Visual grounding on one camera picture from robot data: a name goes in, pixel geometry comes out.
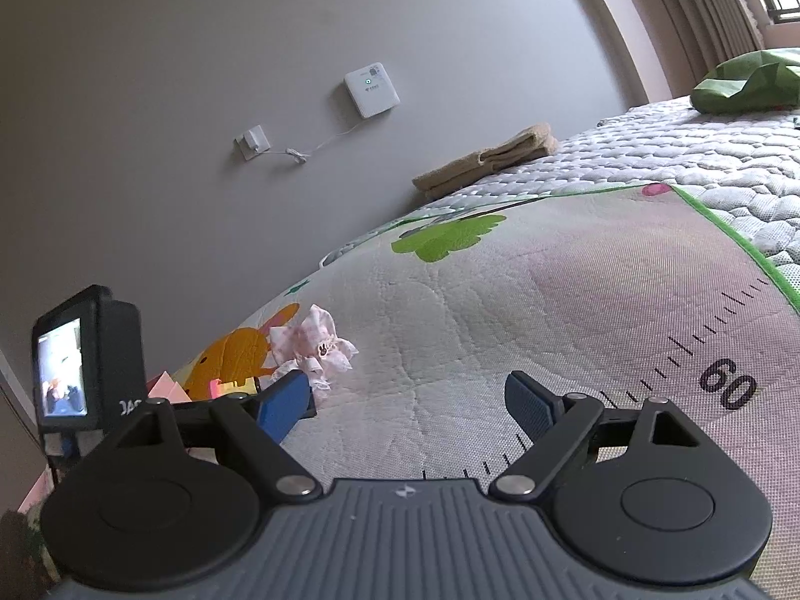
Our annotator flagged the printed animal play mat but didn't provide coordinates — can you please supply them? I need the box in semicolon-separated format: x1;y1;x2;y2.
0;184;800;600

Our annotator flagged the pink doll dress cloth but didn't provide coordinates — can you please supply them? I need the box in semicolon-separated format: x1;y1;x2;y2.
267;303;359;396

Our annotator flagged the folded beige towel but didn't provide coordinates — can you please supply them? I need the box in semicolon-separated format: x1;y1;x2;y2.
412;123;559;201

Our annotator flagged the green bag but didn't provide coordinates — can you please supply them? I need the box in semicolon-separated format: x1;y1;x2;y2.
690;48;800;115

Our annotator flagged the white wall device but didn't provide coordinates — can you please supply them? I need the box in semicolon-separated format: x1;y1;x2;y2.
343;62;401;119

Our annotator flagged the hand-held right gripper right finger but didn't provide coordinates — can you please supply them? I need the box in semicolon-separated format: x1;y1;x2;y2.
488;371;701;501

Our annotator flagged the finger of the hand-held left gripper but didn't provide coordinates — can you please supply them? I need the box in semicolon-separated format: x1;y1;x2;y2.
293;375;319;421

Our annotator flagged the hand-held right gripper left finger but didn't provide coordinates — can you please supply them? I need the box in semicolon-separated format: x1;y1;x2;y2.
115;370;321;502

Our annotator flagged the grey quilted mattress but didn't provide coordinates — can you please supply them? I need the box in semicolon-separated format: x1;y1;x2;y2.
318;96;800;314

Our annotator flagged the beige curtain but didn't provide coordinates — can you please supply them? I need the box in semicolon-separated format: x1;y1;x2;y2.
562;0;773;104

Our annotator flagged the white wall socket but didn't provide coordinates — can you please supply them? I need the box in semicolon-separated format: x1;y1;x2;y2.
234;126;273;160

